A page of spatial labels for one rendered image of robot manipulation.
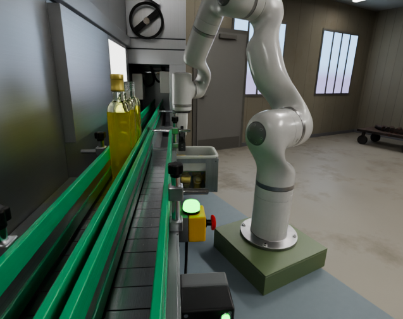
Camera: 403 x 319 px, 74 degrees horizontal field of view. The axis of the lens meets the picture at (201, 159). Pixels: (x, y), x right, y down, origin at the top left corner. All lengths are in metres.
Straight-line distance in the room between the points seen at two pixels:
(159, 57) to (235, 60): 3.41
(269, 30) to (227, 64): 4.25
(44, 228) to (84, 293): 0.16
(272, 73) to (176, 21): 1.20
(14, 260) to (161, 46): 1.67
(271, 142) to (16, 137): 0.57
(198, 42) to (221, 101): 4.05
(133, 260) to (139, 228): 0.09
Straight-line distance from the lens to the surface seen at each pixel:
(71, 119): 0.80
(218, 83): 5.00
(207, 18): 1.02
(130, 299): 0.40
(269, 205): 0.85
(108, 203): 0.46
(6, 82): 0.61
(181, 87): 1.14
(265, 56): 0.82
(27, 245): 0.40
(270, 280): 0.83
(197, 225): 0.69
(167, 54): 1.90
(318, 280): 0.95
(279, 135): 0.73
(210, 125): 4.99
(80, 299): 0.29
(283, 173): 0.81
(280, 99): 0.85
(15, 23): 0.67
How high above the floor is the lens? 1.32
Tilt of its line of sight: 17 degrees down
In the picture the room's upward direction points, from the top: 1 degrees clockwise
